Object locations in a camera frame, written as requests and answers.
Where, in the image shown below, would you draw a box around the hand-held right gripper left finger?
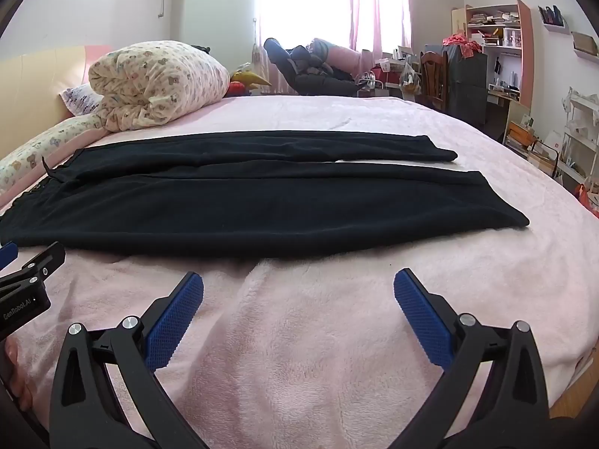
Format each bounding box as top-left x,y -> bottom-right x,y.
49,271 -> 221,449

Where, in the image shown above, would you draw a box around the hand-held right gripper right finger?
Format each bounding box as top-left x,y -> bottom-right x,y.
388,268 -> 550,449

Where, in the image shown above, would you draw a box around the black pants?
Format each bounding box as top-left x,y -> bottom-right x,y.
0,133 -> 530,259

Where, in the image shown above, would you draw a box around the person's left hand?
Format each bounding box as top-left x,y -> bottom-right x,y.
0,337 -> 33,409

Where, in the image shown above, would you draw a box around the floral bear print bolster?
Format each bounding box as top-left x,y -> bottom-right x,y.
0,114 -> 106,192

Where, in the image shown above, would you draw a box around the pink fleece blanket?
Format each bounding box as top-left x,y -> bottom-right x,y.
0,94 -> 599,449

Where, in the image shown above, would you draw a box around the purple floral pillow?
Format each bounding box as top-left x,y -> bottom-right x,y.
58,83 -> 104,117

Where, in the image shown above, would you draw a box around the cream and pink headboard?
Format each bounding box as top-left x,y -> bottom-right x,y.
0,46 -> 113,160

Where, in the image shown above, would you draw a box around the red bag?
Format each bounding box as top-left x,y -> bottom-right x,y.
573,182 -> 599,219

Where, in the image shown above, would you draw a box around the cardboard boxes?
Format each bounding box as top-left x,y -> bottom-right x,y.
503,122 -> 559,170

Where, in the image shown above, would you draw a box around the folded floral quilt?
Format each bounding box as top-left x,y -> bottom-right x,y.
88,40 -> 231,132

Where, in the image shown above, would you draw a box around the black cabinet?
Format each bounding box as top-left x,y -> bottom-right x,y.
423,44 -> 488,127

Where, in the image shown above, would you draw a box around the wooden chair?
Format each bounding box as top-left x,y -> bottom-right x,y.
416,51 -> 451,113

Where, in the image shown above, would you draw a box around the cluttered side table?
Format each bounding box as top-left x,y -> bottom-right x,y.
373,47 -> 423,100

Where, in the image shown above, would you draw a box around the yellow plush toy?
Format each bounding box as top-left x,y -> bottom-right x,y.
230,70 -> 273,97

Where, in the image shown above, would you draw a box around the pile of dark clothes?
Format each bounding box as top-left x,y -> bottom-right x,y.
263,37 -> 375,97

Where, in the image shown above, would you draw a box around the white radiator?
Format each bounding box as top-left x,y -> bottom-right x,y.
252,42 -> 292,92

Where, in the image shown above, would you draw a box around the pink cushion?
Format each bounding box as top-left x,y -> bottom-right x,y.
325,46 -> 365,76

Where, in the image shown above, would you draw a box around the pink desk bookshelf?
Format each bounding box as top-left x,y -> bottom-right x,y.
451,0 -> 536,109

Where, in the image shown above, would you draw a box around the red cloth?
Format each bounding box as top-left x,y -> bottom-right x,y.
444,33 -> 484,60

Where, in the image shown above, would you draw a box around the pink curtain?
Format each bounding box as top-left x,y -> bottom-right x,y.
346,0 -> 413,52

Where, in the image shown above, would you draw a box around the bright window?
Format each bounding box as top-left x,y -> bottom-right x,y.
253,0 -> 352,50

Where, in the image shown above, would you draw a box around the white wire rack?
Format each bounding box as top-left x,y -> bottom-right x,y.
554,86 -> 599,184

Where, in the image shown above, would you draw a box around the white wall shelf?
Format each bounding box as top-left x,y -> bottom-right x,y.
538,4 -> 570,34
571,32 -> 599,59

